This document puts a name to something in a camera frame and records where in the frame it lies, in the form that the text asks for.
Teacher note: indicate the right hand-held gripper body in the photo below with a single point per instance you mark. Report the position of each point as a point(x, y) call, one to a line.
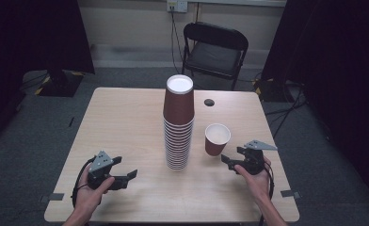
point(254, 161)

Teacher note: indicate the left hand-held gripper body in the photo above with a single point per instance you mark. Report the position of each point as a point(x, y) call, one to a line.
point(99, 174)

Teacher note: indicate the brown white-lined paper cup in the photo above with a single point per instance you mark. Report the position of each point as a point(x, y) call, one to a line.
point(216, 142)

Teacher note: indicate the stack of brown paper cups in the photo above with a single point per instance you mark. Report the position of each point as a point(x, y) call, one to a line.
point(179, 135)

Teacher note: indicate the person's right hand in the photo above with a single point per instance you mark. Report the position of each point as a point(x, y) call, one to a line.
point(259, 185)

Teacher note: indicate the person's left hand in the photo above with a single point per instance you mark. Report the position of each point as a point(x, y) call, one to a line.
point(88, 201)

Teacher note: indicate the grey tape strip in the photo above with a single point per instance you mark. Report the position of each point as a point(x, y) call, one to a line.
point(289, 194)
point(55, 197)

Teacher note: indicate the dark stand base yellow tape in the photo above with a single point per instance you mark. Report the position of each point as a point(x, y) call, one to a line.
point(273, 91)

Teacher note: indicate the black stand base yellow tape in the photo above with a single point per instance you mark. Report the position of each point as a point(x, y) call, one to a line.
point(60, 84)

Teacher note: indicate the black folding chair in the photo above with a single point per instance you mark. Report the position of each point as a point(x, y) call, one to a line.
point(214, 58)

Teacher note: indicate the black curtain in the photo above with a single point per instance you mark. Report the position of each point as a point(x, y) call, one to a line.
point(336, 62)
point(32, 37)

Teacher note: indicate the white wall socket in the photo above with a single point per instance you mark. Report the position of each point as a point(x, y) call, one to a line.
point(177, 5)

